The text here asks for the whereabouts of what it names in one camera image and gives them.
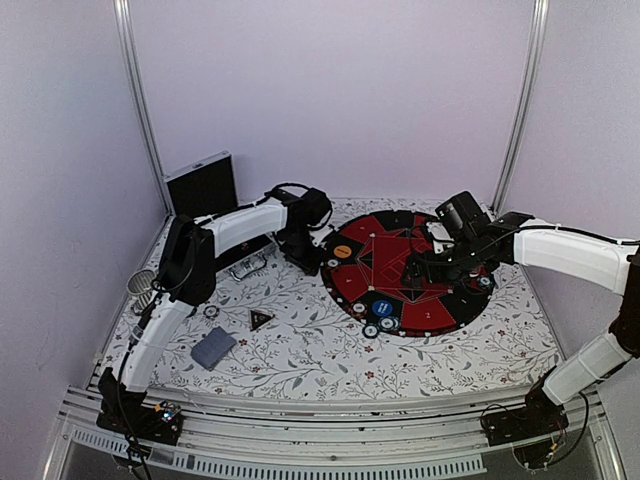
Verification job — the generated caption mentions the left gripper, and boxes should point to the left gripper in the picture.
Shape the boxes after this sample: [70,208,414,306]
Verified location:
[280,227,328,275]

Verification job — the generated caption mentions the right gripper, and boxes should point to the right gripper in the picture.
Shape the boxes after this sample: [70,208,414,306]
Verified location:
[401,236,483,289]

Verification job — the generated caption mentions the green chips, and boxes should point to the green chips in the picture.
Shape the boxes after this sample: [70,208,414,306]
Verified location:
[477,276,493,290]
[378,316,400,333]

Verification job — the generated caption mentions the orange big blind button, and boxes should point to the orange big blind button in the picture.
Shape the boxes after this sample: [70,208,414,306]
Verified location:
[333,244,353,259]

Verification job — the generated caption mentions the blue small blind button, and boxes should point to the blue small blind button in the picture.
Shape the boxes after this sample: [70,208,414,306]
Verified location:
[371,300,393,317]

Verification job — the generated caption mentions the red chips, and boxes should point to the red chips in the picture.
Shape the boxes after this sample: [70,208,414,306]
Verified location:
[351,302,367,318]

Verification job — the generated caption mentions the blue chips off mat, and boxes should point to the blue chips off mat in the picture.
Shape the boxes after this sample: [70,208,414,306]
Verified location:
[362,324,379,339]

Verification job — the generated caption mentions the blue card deck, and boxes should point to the blue card deck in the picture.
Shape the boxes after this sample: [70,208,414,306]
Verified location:
[191,327,236,371]

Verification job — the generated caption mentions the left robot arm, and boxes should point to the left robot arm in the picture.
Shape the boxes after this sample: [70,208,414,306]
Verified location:
[99,183,332,401]

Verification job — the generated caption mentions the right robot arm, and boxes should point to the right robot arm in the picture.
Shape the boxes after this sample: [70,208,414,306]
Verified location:
[407,191,639,436]

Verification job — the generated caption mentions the round red black poker mat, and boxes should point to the round red black poker mat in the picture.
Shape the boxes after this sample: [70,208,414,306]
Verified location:
[320,210,495,337]

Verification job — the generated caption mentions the triangular all in marker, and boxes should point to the triangular all in marker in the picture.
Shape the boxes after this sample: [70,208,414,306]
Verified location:
[250,310,274,331]

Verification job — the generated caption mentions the floral tablecloth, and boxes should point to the floral tablecloth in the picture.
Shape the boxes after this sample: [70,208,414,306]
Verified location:
[99,197,561,401]

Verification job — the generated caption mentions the ribbed metal cup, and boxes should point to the ribbed metal cup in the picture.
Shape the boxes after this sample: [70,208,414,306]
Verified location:
[126,269,156,311]

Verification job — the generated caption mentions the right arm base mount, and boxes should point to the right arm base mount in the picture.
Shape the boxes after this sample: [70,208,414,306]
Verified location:
[480,401,569,446]

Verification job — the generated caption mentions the aluminium frame post left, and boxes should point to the aluminium frame post left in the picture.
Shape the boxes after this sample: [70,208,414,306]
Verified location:
[113,0,173,215]

